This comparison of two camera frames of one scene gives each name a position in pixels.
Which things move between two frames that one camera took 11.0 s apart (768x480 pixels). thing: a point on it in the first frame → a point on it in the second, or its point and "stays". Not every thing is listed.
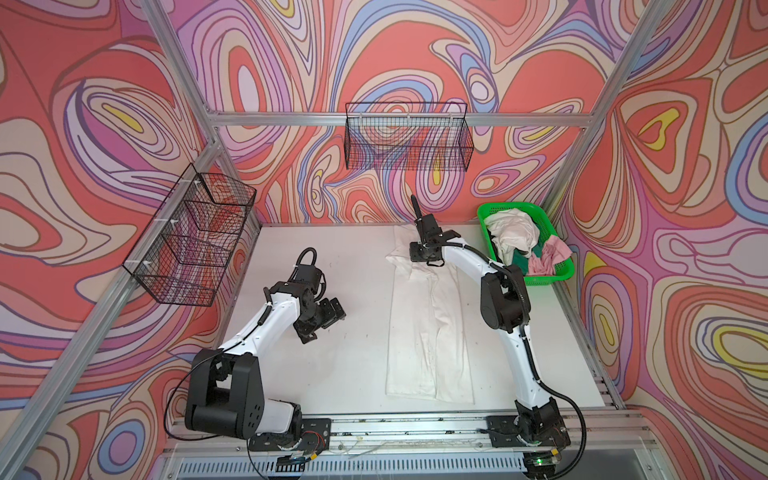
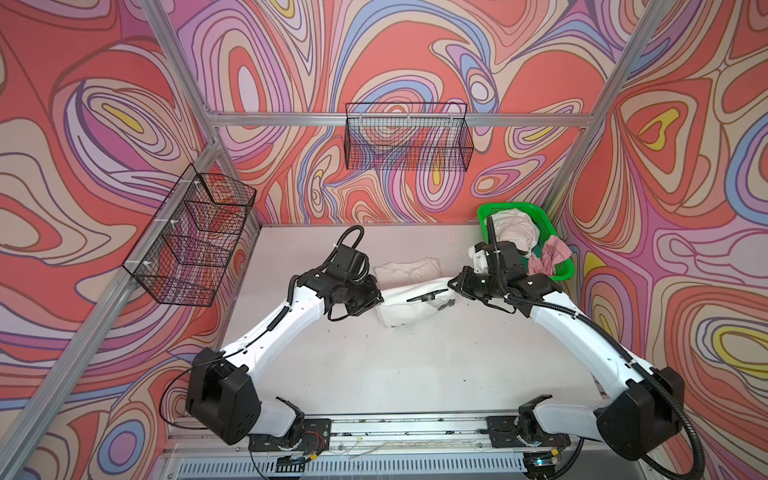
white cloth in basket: x=512 y=229 stays
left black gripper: x=331 y=315 → x=376 y=297
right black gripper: x=416 y=253 → x=465 y=285
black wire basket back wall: x=408 y=136 stays
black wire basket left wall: x=185 y=253 stays
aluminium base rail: x=415 y=445 stays
